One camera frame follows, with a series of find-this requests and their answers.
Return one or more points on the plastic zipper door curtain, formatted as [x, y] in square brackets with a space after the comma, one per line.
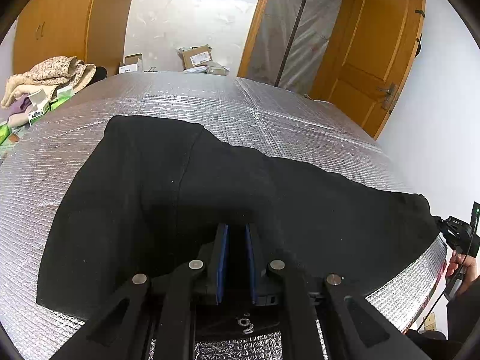
[291, 42]

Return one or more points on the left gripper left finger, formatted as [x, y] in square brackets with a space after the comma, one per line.
[152, 317]

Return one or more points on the black garment with white lettering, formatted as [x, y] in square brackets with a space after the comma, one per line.
[154, 191]

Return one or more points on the wooden door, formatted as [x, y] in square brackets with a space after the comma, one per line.
[373, 44]

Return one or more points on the beige floral cloth pile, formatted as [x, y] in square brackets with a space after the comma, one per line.
[50, 75]

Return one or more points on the white labelled box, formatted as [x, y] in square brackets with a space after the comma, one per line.
[40, 106]

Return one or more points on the small white cardboard box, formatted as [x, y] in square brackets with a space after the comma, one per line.
[132, 63]

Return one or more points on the wooden wardrobe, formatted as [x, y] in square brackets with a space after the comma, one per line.
[92, 30]

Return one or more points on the green tissue pack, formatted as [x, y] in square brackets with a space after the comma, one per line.
[63, 95]

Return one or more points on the brown cardboard box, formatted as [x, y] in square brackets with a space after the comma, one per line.
[195, 56]

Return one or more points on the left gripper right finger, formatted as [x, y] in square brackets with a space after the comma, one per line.
[323, 318]

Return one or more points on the metal door handle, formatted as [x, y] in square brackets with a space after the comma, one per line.
[387, 95]

